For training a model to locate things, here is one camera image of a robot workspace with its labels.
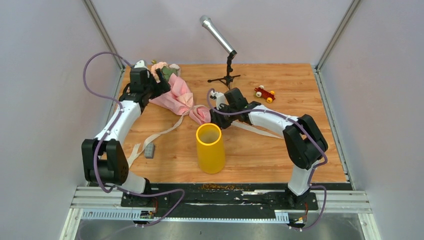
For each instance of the black tripod microphone stand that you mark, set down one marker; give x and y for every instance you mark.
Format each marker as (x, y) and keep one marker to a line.
(228, 78)

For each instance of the pink flower bouquet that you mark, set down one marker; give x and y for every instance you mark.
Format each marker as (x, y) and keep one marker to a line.
(180, 98)

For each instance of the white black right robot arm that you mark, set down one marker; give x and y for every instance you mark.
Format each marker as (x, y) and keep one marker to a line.
(305, 143)

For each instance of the red toy car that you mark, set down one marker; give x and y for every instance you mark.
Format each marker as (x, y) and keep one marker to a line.
(261, 92)

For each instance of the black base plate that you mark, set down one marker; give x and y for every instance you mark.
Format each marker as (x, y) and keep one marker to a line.
(221, 200)

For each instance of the yellow cylindrical vase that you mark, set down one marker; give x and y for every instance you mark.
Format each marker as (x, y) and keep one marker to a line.
(211, 157)

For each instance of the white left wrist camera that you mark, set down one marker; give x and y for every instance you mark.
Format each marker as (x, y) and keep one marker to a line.
(140, 64)

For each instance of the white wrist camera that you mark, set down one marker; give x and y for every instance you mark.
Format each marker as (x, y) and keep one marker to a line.
(140, 64)
(220, 99)

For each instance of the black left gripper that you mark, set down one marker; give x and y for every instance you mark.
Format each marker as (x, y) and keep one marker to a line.
(162, 87)

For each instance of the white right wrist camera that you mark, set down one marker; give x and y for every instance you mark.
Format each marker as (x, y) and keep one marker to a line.
(220, 99)

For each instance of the silver microphone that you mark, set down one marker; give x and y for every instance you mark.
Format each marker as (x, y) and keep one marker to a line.
(207, 23)

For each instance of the grey building brick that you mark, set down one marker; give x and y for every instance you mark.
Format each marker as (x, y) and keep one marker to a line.
(149, 151)

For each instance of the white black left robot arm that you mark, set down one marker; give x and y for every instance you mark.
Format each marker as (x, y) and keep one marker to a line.
(103, 156)

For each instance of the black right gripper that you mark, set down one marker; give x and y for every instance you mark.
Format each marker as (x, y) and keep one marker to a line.
(216, 118)

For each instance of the white printed ribbon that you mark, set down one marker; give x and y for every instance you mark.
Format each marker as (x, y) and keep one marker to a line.
(139, 148)

